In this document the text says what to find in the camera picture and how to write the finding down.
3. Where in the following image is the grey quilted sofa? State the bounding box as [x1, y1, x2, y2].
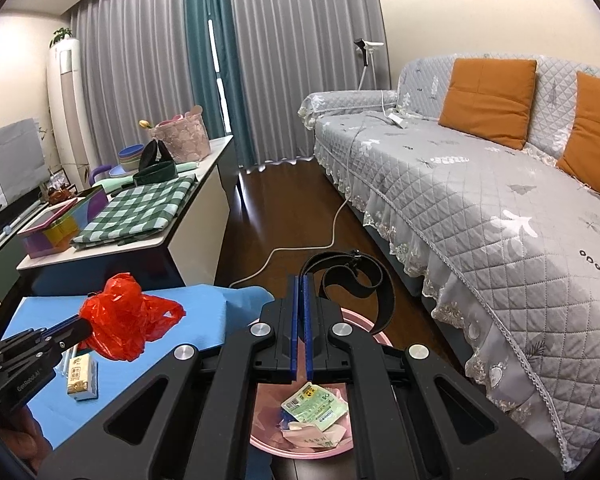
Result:
[298, 52, 600, 471]

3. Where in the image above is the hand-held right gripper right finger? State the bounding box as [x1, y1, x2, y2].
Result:
[304, 274, 566, 480]

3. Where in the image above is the yellow tissue pack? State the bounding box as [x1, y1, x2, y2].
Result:
[66, 352, 100, 401]

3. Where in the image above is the colourful tin box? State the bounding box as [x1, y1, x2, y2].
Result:
[16, 185, 110, 259]

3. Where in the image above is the teal curtain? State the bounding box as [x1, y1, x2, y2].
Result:
[182, 0, 248, 168]

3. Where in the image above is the blue mat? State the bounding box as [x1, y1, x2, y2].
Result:
[0, 284, 281, 480]

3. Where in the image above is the pink lace basket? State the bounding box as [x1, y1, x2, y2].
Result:
[148, 105, 212, 163]

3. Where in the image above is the pink plastic basin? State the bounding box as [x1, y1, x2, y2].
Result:
[249, 307, 396, 462]

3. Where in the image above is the black hat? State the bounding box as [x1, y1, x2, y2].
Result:
[137, 140, 173, 171]

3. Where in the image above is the white top coffee table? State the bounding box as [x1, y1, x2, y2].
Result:
[16, 135, 246, 296]

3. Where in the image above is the white floor lamp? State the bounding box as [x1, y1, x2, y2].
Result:
[354, 37, 386, 92]

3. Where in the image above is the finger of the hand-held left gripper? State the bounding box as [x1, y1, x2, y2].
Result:
[34, 318, 94, 367]
[0, 313, 84, 357]

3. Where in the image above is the orange cushion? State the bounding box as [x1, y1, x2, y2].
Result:
[438, 57, 538, 151]
[556, 71, 600, 206]

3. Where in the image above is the stack of coloured bowls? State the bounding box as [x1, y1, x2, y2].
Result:
[117, 144, 146, 171]

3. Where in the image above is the grey television dust cover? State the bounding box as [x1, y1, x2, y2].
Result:
[0, 117, 48, 221]

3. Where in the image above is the grey curtain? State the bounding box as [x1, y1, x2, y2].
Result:
[227, 0, 388, 173]
[70, 0, 196, 173]

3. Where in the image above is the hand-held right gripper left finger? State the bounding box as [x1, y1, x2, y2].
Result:
[45, 274, 301, 480]

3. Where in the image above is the red plastic bag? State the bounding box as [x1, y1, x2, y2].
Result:
[78, 272, 187, 362]

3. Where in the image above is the person's left hand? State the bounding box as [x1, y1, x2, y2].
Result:
[0, 404, 47, 462]

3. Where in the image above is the green checked cloth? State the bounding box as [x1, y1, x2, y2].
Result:
[70, 175, 197, 250]

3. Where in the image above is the white cable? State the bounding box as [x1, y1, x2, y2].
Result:
[230, 110, 406, 288]

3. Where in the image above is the standing air conditioner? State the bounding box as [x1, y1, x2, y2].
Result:
[46, 37, 88, 186]

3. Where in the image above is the green white packet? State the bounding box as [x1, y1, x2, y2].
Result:
[281, 381, 348, 432]

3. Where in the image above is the black belt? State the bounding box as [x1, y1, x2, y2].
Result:
[300, 249, 398, 343]

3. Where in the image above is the white paper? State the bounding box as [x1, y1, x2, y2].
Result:
[280, 412, 351, 448]

